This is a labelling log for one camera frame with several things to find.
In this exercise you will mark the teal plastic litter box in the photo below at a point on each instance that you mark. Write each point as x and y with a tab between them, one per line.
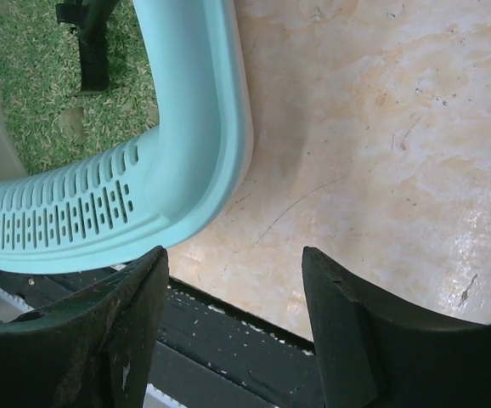
157	189

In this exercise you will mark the green cat litter pellets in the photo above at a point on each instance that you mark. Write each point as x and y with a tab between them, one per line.
50	123

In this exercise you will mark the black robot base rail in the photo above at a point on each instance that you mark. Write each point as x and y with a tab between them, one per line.
209	353

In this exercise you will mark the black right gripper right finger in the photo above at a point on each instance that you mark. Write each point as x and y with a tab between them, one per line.
375	349

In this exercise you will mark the black slotted litter scoop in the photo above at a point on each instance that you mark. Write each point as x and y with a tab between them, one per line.
90	20

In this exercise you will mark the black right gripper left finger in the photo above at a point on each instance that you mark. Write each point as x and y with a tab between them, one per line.
91	349

